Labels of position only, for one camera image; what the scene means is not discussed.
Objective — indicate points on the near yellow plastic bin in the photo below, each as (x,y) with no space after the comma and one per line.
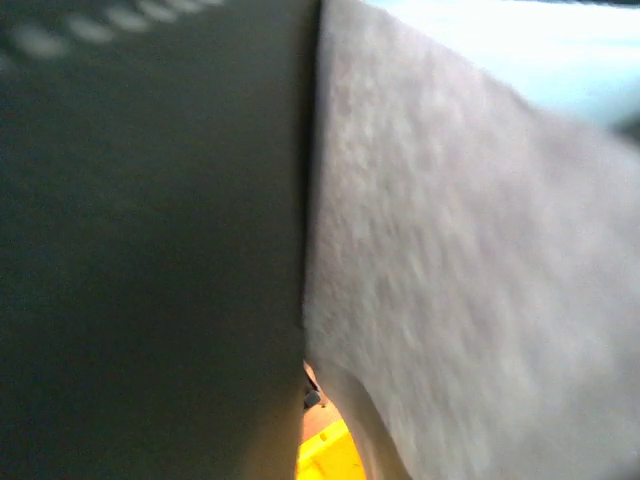
(330,455)

